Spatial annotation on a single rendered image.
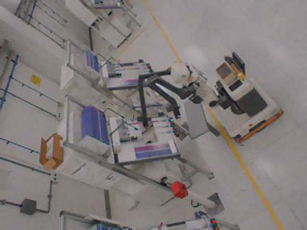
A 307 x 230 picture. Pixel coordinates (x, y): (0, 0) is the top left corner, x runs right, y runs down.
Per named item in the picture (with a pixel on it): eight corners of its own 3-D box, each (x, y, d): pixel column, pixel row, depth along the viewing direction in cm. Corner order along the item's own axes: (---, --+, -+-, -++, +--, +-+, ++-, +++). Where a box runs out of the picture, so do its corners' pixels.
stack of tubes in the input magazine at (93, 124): (105, 114, 317) (88, 104, 301) (109, 144, 280) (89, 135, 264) (98, 120, 321) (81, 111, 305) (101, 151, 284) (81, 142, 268)
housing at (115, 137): (116, 124, 335) (115, 116, 325) (120, 153, 299) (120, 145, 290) (109, 125, 333) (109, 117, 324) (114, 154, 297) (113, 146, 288)
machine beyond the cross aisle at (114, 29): (137, 13, 756) (84, -40, 641) (142, 24, 696) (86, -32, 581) (106, 45, 800) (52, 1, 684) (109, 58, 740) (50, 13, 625)
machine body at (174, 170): (179, 147, 400) (153, 131, 362) (194, 185, 349) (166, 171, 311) (149, 170, 421) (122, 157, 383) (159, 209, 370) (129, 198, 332)
